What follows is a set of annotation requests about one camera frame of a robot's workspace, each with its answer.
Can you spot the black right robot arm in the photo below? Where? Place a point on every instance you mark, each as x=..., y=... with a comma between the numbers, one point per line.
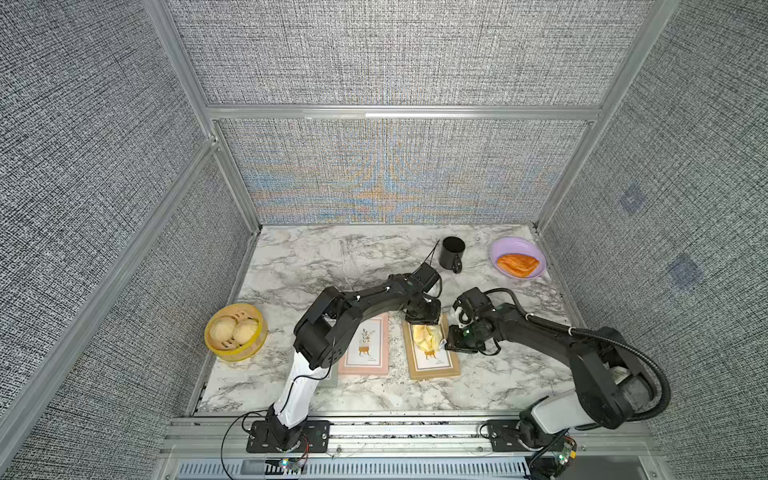
x=611, y=384

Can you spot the yellow bamboo steamer basket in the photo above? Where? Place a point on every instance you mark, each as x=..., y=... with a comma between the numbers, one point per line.
x=240, y=311

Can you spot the right steamed bun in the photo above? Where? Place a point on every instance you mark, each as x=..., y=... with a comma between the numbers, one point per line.
x=245, y=330

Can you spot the orange pastry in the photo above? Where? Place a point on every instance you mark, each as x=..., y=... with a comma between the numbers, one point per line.
x=517, y=265

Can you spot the yellow cleaning cloth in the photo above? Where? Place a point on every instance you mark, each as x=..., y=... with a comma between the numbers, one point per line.
x=427, y=338

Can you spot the black mug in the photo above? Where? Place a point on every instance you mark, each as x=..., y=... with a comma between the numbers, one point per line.
x=451, y=252

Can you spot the pink picture frame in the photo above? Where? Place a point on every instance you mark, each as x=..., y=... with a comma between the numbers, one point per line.
x=368, y=352

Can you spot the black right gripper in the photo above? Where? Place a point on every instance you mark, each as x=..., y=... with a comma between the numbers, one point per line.
x=454, y=345

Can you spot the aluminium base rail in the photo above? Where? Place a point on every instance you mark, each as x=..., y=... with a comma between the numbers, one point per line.
x=400, y=445

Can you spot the tan wooden picture frame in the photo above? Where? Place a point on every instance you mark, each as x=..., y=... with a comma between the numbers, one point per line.
x=444, y=364

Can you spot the purple bowl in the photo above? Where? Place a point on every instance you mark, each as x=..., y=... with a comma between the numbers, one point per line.
x=510, y=245

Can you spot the steamed bun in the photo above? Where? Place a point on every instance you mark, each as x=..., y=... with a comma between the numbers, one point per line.
x=245, y=330
x=221, y=333

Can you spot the left steamed bun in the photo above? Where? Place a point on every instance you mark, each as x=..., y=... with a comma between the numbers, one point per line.
x=221, y=333

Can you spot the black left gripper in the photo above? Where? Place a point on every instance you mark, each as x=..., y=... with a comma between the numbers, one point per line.
x=432, y=319

